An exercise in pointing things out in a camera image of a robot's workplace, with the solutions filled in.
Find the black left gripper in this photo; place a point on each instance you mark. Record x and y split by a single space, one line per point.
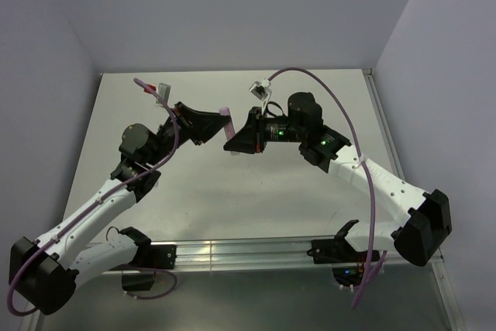
204 125

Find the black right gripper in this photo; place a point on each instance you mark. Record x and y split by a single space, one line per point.
253 136

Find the purple pen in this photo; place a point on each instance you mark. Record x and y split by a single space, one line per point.
229 127

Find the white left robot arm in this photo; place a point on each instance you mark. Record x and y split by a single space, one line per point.
45 272

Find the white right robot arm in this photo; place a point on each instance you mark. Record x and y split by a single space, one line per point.
421 220

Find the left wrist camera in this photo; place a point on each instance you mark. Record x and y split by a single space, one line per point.
163 91

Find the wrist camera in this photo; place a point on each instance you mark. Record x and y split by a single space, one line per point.
261 89
163 91

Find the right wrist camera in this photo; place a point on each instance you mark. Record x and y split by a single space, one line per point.
261 89

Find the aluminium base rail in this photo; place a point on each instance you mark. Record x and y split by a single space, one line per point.
256 254

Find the aluminium side rail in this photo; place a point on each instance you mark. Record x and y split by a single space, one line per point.
400 214

